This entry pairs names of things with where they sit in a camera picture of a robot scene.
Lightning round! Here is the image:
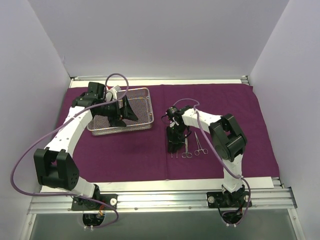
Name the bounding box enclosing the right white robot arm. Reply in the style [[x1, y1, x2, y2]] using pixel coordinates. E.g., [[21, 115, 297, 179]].
[[166, 106, 248, 207]]

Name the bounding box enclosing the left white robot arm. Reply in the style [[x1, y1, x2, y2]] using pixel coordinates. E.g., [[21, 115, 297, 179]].
[[33, 82, 138, 210]]

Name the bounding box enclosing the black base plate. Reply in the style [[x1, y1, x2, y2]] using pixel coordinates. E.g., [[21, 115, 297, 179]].
[[206, 189, 252, 209], [71, 193, 118, 211]]

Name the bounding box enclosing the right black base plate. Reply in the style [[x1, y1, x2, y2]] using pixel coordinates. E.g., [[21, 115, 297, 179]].
[[206, 189, 252, 209]]

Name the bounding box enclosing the steel scissors top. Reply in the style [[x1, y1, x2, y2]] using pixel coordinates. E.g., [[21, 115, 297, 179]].
[[181, 135, 193, 159]]

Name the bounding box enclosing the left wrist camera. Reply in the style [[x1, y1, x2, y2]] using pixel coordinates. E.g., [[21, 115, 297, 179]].
[[104, 85, 121, 102]]

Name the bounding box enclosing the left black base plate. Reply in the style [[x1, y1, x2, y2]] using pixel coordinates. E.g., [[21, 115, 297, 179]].
[[71, 193, 118, 211]]

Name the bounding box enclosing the purple cloth wrap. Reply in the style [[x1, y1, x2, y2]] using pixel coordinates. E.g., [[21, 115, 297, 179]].
[[41, 83, 281, 183]]

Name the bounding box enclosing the wire mesh instrument tray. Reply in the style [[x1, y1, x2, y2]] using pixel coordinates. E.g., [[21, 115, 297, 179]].
[[87, 87, 154, 136]]

